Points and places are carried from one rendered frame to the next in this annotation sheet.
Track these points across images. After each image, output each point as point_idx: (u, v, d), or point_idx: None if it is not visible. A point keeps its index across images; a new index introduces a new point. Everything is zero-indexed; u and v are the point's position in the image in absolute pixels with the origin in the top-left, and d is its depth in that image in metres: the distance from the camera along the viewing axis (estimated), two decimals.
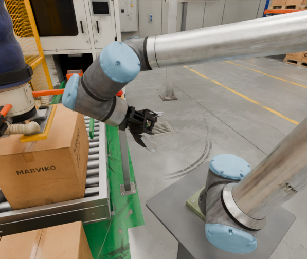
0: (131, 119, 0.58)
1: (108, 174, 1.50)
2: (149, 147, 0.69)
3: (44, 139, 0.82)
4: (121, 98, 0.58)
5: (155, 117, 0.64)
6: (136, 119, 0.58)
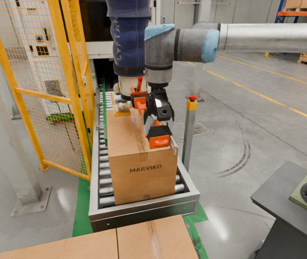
0: None
1: None
2: None
3: None
4: None
5: None
6: None
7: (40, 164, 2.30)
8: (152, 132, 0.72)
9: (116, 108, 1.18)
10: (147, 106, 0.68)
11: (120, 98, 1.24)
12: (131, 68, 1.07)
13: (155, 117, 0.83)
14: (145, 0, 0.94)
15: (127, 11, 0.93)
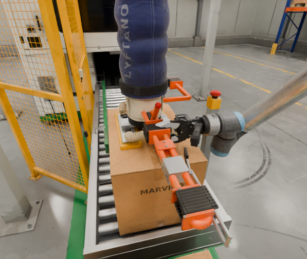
0: None
1: None
2: None
3: None
4: (208, 114, 0.81)
5: None
6: None
7: (31, 171, 1.98)
8: (186, 203, 0.45)
9: (123, 138, 0.91)
10: (187, 121, 0.75)
11: (128, 123, 0.98)
12: (144, 88, 0.81)
13: (183, 167, 0.56)
14: None
15: None
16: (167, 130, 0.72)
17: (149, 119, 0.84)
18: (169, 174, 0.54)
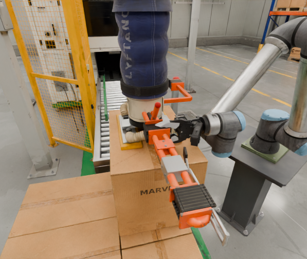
0: None
1: None
2: None
3: (180, 142, 0.92)
4: (208, 113, 0.81)
5: None
6: None
7: (50, 141, 2.67)
8: (183, 201, 0.45)
9: (123, 138, 0.91)
10: (187, 120, 0.75)
11: (129, 124, 0.98)
12: (144, 88, 0.81)
13: (182, 166, 0.56)
14: None
15: (142, 2, 0.66)
16: (166, 130, 0.72)
17: (150, 120, 0.84)
18: (168, 173, 0.54)
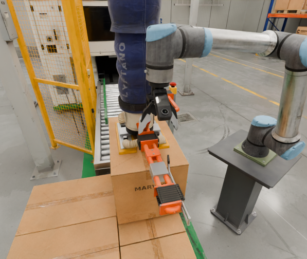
0: None
1: None
2: None
3: (167, 147, 1.12)
4: None
5: None
6: None
7: (51, 143, 2.76)
8: (162, 196, 0.65)
9: (121, 144, 1.11)
10: (149, 104, 0.68)
11: (125, 131, 1.17)
12: (138, 105, 1.00)
13: (164, 170, 0.76)
14: (154, 13, 0.83)
15: (134, 25, 0.81)
16: (155, 141, 0.92)
17: None
18: (154, 176, 0.74)
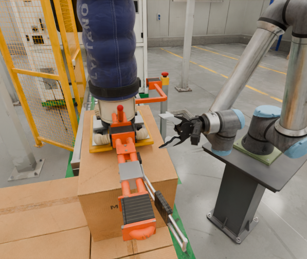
0: None
1: None
2: None
3: (151, 144, 0.91)
4: (207, 112, 0.81)
5: None
6: None
7: (35, 141, 2.54)
8: (128, 212, 0.43)
9: (93, 140, 0.89)
10: (189, 120, 0.75)
11: (101, 125, 0.96)
12: (110, 90, 0.79)
13: (138, 173, 0.55)
14: None
15: None
16: (130, 134, 0.70)
17: None
18: (121, 180, 0.53)
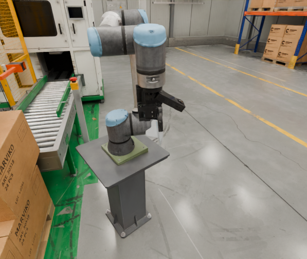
0: None
1: (66, 141, 1.98)
2: None
3: None
4: (143, 81, 0.59)
5: (139, 116, 0.67)
6: (136, 92, 0.66)
7: None
8: None
9: None
10: (160, 110, 0.65)
11: None
12: None
13: None
14: None
15: None
16: None
17: None
18: None
